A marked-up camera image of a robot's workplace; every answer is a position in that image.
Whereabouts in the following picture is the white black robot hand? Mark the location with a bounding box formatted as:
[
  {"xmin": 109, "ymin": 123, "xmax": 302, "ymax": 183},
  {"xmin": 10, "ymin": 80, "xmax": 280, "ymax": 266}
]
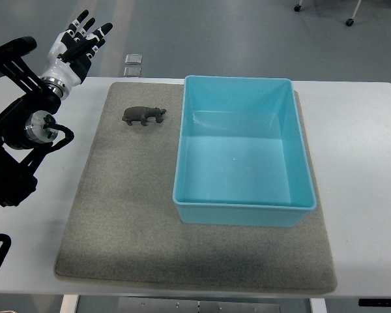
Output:
[{"xmin": 40, "ymin": 10, "xmax": 113, "ymax": 100}]

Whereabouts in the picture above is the brown hippo toy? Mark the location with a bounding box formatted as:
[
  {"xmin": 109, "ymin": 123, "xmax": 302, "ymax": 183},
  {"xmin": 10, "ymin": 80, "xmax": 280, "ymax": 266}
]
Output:
[{"xmin": 122, "ymin": 106, "xmax": 167, "ymax": 126}]

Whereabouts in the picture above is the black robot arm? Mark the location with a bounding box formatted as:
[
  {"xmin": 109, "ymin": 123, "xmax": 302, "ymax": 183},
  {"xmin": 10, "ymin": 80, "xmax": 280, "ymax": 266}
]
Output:
[{"xmin": 0, "ymin": 37, "xmax": 74, "ymax": 207}]

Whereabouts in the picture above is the blue plastic box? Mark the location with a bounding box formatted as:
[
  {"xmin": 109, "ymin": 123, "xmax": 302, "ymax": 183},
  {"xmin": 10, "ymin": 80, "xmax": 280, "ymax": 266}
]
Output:
[{"xmin": 173, "ymin": 76, "xmax": 317, "ymax": 227}]

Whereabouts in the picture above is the upper floor outlet plate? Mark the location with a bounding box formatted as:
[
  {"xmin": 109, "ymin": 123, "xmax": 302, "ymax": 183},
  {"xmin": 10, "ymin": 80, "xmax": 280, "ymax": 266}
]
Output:
[{"xmin": 124, "ymin": 53, "xmax": 143, "ymax": 65}]

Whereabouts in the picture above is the floor outlet plate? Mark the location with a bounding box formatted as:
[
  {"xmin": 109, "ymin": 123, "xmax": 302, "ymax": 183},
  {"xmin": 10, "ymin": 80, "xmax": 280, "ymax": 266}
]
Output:
[
  {"xmin": 123, "ymin": 67, "xmax": 141, "ymax": 78},
  {"xmin": 124, "ymin": 53, "xmax": 143, "ymax": 65}
]

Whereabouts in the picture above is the lower floor outlet plate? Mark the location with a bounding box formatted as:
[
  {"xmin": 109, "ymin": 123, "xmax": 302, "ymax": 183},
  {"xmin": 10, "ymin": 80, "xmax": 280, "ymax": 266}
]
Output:
[{"xmin": 123, "ymin": 67, "xmax": 141, "ymax": 78}]

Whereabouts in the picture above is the grey felt mat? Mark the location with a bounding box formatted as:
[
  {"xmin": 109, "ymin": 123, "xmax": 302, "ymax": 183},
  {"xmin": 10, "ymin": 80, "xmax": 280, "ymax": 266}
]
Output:
[{"xmin": 54, "ymin": 82, "xmax": 337, "ymax": 294}]

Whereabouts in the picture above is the right chair caster wheel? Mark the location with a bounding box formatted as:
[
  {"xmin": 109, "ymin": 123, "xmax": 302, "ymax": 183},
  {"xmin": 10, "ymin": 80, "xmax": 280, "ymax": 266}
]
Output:
[{"xmin": 345, "ymin": 18, "xmax": 355, "ymax": 27}]

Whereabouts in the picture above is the black table control panel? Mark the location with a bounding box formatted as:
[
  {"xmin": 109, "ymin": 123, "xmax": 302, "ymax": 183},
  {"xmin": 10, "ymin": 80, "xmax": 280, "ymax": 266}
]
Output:
[{"xmin": 358, "ymin": 298, "xmax": 391, "ymax": 308}]

